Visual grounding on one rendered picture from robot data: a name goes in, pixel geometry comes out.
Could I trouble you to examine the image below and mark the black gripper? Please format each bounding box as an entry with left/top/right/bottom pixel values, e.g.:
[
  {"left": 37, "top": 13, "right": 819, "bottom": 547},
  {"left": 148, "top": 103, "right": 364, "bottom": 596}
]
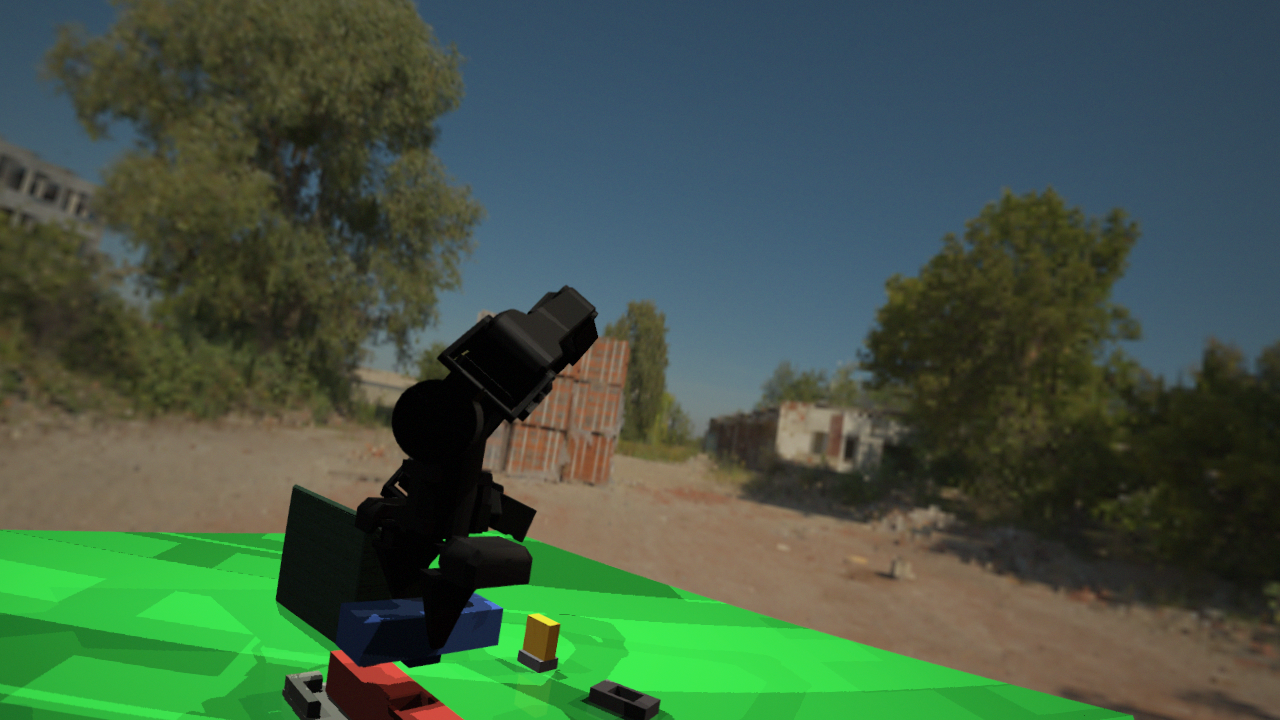
[{"left": 355, "top": 457, "right": 532, "bottom": 650}]

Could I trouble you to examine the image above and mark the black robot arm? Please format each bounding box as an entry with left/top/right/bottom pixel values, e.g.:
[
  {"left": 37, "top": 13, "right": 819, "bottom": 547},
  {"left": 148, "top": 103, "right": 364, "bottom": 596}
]
[{"left": 392, "top": 284, "right": 599, "bottom": 542}]

